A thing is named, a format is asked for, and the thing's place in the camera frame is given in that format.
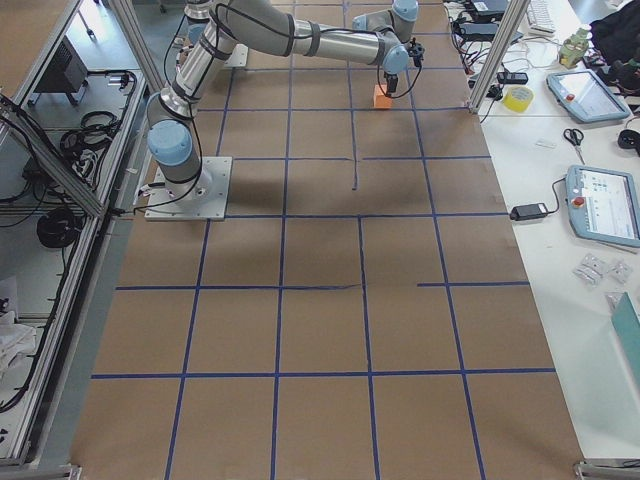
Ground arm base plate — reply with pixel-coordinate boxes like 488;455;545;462
224;44;249;69
144;156;233;221

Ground teach pendant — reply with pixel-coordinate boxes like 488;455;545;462
546;70;631;123
565;165;639;248

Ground black handled scissors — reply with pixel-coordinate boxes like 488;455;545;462
563;128;585;165

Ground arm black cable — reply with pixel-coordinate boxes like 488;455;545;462
162;2;426;151

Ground black laptop charger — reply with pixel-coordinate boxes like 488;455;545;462
456;22;499;42

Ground black cloth bundle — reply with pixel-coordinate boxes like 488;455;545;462
590;1;639;63

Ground white keyboard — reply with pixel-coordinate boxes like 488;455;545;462
525;0;556;35

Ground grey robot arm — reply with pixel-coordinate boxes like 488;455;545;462
147;1;424;205

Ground black power brick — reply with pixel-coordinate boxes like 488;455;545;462
509;203;549;221

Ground near teach pendant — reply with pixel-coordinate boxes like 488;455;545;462
565;165;639;248

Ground coiled black cables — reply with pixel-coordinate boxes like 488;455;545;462
59;110;124;176

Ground aluminium frame post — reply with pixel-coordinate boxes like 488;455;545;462
468;0;529;114

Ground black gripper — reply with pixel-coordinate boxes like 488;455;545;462
384;72;398;97

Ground black electronics box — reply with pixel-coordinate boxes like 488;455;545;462
28;36;88;106

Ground far teach pendant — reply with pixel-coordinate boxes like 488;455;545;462
546;70;631;123

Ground orange foam cube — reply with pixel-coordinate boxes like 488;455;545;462
372;85;393;110

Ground teal board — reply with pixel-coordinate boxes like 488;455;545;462
611;293;640;383

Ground yellow tape roll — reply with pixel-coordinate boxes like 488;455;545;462
503;85;534;113

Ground small plastic bags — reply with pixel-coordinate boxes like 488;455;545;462
572;253;633;286

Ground aluminium frame rail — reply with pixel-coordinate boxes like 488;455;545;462
1;1;160;479

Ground black phone device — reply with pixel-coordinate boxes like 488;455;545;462
496;71;529;85

